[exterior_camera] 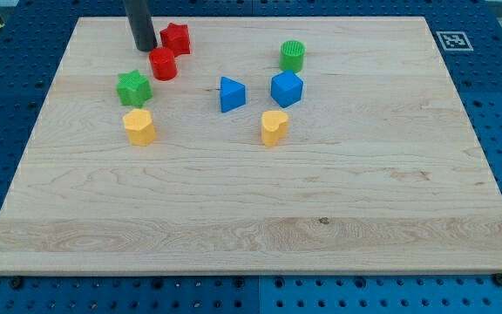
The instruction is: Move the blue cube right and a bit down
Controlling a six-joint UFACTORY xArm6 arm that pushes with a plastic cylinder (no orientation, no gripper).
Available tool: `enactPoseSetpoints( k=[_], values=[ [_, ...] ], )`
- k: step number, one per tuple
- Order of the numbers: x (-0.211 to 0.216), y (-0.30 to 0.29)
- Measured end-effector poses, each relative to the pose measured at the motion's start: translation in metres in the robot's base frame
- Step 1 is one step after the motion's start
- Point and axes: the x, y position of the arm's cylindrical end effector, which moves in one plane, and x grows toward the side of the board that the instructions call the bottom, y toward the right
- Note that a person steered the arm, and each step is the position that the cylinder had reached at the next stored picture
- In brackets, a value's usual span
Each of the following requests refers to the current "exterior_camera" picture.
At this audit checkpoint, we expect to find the blue cube block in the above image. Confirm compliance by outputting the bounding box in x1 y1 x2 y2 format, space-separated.
270 70 303 108

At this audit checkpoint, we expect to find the light wooden board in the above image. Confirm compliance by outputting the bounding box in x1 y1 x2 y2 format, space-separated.
0 17 502 276

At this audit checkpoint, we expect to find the yellow heart block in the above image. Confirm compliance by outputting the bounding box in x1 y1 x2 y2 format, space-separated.
261 111 289 147

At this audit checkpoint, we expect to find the blue triangular prism block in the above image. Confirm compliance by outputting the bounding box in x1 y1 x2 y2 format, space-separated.
220 77 247 113

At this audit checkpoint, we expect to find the green cylinder block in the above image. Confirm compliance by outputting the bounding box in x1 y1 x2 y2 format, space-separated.
279 40 306 72

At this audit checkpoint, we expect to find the yellow hexagon block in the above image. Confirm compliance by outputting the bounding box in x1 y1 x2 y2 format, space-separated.
123 109 157 146

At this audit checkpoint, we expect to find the red cylinder block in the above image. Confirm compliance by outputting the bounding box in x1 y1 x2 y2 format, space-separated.
149 47 178 81

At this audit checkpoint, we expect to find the green star block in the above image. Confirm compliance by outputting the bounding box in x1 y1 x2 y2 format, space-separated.
116 70 153 108

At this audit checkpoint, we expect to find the red star block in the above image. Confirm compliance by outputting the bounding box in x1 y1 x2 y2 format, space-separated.
159 23 191 57

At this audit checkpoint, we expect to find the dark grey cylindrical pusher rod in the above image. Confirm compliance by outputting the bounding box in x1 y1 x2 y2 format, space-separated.
123 0 157 51

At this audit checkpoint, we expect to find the white fiducial marker tag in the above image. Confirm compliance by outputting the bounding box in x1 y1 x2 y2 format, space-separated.
436 31 473 51

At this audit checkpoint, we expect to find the black bolt front left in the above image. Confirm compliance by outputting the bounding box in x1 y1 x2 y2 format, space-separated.
8 276 24 290

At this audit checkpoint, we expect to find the black bolt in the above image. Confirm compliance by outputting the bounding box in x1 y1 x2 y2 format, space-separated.
492 273 502 287
8 276 24 290

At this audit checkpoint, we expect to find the black bolt front right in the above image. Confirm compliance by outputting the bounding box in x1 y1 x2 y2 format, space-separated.
492 273 502 287

